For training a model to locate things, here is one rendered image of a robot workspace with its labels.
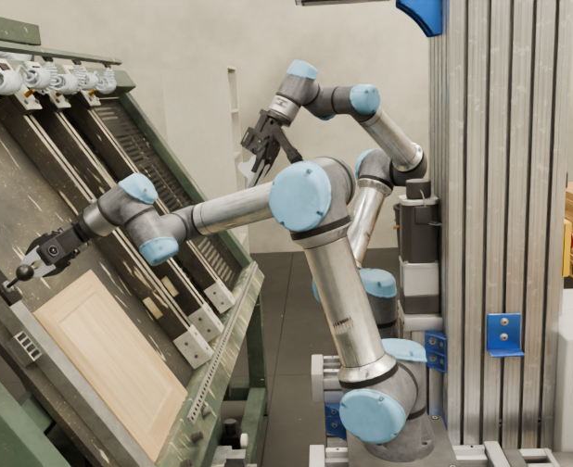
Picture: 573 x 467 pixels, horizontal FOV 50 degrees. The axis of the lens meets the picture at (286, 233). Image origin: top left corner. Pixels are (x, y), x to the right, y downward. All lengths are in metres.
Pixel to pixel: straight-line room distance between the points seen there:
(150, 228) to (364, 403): 0.56
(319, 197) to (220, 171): 4.47
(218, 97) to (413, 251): 4.15
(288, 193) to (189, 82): 4.47
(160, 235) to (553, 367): 0.93
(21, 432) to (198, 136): 4.39
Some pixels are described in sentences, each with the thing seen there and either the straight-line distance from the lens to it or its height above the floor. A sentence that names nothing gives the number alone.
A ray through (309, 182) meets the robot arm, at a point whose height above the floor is 1.64.
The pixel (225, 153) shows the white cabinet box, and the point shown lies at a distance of 5.48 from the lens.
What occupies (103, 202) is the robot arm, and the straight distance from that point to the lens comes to 1.35.
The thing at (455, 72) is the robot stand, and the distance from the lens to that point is 1.35.
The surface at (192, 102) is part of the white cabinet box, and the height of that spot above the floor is 1.75.
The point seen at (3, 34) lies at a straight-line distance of 3.21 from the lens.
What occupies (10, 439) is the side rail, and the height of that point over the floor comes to 1.17.
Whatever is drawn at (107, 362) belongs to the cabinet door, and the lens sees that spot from 1.73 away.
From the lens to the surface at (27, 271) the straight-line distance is 1.43.
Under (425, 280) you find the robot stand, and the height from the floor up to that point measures 1.34.
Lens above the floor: 1.79
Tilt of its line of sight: 13 degrees down
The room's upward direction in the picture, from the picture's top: 3 degrees counter-clockwise
